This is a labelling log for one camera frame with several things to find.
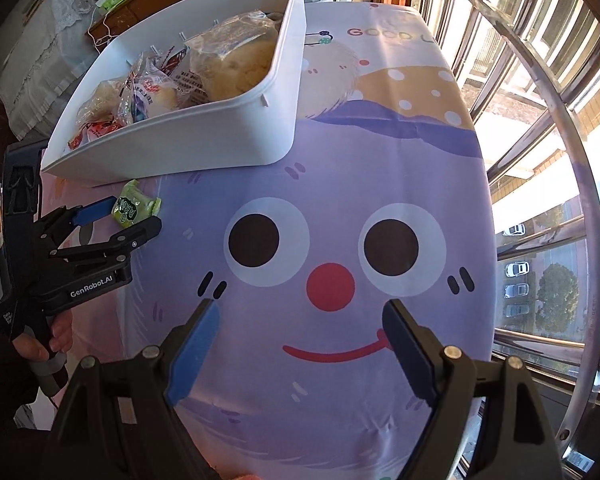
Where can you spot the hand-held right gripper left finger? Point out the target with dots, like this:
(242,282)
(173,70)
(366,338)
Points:
(195,355)

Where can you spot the red white snack packet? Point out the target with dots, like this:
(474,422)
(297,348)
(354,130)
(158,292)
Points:
(92,131)

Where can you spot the person's left hand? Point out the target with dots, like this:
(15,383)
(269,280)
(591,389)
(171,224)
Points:
(60,332)

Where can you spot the tablecloth clip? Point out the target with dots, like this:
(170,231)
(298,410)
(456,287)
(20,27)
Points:
(320,37)

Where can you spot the metal window grille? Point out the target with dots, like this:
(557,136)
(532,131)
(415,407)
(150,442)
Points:
(591,280)

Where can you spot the white plastic bin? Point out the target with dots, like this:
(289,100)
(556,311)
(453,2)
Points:
(205,135)

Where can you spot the clear bun packet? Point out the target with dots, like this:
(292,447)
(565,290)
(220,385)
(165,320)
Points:
(105,100)

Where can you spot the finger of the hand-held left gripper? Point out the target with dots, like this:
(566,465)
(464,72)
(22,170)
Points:
(94,212)
(130,240)

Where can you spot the green snack packet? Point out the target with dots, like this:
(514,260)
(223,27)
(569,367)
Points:
(132,205)

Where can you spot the pale bread packet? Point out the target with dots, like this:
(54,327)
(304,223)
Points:
(162,97)

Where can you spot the parked car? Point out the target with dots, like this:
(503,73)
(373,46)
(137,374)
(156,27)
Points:
(517,268)
(514,229)
(515,310)
(516,290)

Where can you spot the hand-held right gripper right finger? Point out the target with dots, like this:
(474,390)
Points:
(410,355)

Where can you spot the cartoon printed tablecloth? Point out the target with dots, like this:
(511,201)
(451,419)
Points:
(330,170)

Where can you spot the tree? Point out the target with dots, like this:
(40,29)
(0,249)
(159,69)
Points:
(560,295)

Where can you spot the large clear bread packet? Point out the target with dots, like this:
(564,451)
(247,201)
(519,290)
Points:
(235,55)

